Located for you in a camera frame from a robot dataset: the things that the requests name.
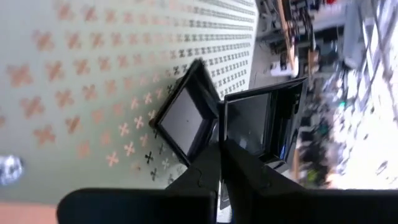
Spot black square mini plate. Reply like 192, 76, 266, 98
218, 77, 309, 175
148, 58, 222, 168

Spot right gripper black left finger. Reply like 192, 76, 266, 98
57, 141, 223, 224

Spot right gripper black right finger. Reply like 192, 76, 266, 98
222, 139, 398, 224

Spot pale green perforated shelf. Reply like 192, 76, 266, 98
0, 0, 259, 206

